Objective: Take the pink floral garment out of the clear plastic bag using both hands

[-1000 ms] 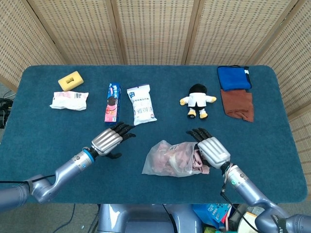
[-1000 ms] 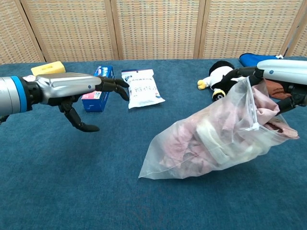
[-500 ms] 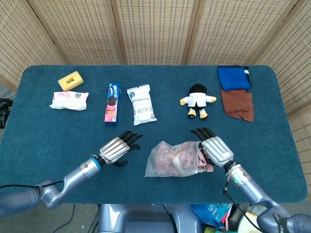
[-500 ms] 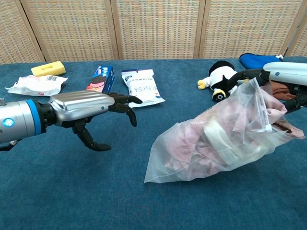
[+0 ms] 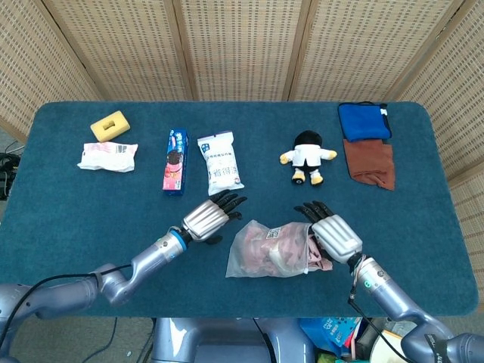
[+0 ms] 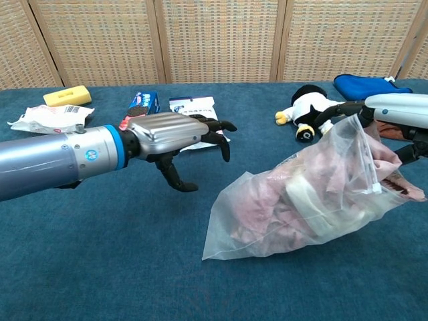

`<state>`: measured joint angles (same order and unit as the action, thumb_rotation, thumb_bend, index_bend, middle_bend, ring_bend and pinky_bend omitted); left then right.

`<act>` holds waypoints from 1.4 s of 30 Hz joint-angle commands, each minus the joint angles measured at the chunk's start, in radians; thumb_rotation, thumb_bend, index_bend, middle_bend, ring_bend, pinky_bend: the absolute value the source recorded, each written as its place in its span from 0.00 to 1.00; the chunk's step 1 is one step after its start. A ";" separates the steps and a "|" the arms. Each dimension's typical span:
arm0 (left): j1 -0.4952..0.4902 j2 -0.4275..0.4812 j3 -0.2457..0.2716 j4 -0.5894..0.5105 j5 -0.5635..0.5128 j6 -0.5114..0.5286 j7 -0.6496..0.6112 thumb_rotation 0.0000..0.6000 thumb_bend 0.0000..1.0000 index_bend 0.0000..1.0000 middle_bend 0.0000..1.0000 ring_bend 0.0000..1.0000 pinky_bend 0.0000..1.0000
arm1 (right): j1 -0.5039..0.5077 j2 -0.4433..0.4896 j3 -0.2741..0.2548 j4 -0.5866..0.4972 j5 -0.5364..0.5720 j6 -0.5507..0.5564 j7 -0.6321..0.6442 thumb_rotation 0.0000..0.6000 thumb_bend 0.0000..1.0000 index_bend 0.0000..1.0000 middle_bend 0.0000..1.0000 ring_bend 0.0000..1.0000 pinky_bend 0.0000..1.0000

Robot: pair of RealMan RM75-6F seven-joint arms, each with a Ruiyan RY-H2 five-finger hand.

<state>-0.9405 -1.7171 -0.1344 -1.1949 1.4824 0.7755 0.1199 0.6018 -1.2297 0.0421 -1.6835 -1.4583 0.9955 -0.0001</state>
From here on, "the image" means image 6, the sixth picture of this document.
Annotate crumpled white wrapper packet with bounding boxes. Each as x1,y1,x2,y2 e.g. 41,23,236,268
7,104,96,135

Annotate penguin plush toy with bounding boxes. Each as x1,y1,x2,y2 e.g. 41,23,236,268
275,84,351,144

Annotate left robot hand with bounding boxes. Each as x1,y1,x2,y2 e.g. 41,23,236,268
122,112,238,193

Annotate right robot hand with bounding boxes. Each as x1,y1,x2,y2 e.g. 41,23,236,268
314,93,428,167

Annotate transparent plastic zip bag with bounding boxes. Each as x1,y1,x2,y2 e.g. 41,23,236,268
201,113,415,261

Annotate brown towel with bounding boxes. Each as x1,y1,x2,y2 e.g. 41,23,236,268
376,119,413,142

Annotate yellow sponge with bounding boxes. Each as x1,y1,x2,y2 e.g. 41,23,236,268
43,85,92,108

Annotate blue cookie box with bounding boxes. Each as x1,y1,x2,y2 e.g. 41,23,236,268
118,91,161,131

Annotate blue towel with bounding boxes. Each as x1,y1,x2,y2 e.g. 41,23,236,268
333,74,413,102

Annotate woven wooden folding screen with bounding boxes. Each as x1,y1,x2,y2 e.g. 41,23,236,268
0,0,428,90

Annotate pink clothes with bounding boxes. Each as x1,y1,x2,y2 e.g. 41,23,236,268
230,128,427,251

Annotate blue carpeted table surface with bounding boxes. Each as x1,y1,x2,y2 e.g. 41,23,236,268
0,78,428,321

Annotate white snack pouch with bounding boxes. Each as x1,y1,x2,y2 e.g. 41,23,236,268
169,96,231,153

